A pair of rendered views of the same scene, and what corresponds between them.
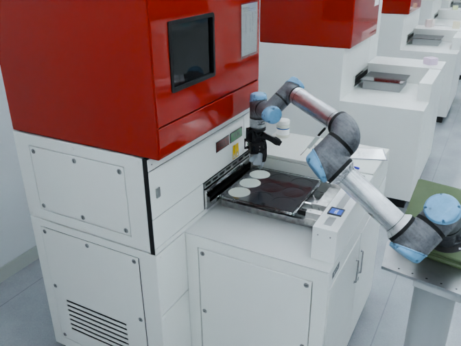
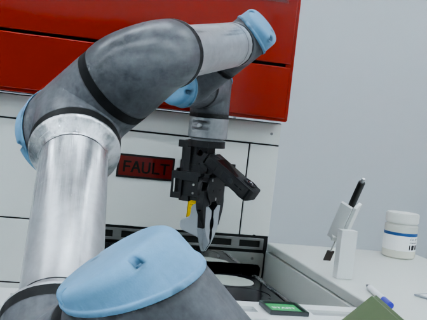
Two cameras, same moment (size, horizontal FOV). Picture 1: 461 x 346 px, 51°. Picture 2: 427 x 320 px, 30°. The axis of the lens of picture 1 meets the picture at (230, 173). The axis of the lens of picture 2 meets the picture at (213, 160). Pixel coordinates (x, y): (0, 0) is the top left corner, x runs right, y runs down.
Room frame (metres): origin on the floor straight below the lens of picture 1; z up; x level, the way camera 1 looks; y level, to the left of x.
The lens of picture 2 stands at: (1.05, -1.27, 1.22)
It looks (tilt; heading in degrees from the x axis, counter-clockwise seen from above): 3 degrees down; 48
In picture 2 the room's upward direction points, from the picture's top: 6 degrees clockwise
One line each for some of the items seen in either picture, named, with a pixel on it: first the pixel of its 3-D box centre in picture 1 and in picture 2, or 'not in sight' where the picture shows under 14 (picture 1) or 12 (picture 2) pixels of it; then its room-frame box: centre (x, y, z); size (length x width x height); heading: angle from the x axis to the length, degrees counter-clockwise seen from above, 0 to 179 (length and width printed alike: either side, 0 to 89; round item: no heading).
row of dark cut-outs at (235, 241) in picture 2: (228, 167); (162, 236); (2.09, 0.01, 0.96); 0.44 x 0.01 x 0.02; 151
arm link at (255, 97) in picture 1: (258, 105); (210, 88); (2.05, -0.13, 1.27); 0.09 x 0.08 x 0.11; 22
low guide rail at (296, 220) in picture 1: (272, 213); not in sight; (1.86, -0.18, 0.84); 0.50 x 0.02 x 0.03; 61
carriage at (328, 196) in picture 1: (327, 204); not in sight; (1.88, -0.43, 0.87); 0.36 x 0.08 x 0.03; 151
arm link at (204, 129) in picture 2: (258, 122); (207, 129); (2.06, -0.13, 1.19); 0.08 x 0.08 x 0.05
